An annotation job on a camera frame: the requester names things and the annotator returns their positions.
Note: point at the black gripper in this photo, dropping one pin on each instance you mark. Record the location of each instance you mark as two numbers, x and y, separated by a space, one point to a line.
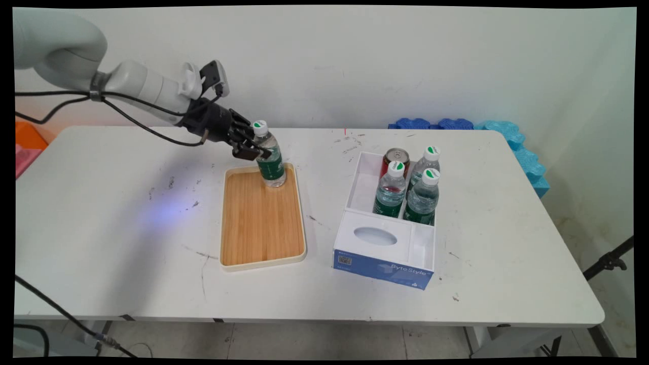
210 121

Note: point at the green label water bottle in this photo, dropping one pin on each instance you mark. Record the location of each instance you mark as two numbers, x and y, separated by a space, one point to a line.
272 162
390 192
425 165
422 200

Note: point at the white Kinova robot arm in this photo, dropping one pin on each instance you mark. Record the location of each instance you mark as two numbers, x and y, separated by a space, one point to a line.
66 50

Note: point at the wooden tray with cream rim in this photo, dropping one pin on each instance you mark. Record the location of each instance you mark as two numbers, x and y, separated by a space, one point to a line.
262 223

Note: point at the red soda can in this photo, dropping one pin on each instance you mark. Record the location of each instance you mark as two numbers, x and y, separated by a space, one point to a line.
396 155

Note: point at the dark blue foam tile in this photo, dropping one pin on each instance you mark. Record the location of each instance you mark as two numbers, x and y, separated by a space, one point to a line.
455 123
411 123

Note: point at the white blue organizer box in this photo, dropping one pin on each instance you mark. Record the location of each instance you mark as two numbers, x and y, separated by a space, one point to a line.
388 243

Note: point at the pink foam block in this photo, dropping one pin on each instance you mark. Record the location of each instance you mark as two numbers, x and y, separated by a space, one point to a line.
23 158

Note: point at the light blue foam tiles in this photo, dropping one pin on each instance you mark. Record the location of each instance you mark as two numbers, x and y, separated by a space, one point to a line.
525 157

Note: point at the black tripod leg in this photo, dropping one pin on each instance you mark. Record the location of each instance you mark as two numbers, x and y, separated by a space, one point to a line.
608 261

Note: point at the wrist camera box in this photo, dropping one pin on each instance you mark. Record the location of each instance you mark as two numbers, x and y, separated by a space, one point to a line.
215 76

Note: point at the white table leg frame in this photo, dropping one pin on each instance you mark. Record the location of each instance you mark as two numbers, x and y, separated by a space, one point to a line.
94 337

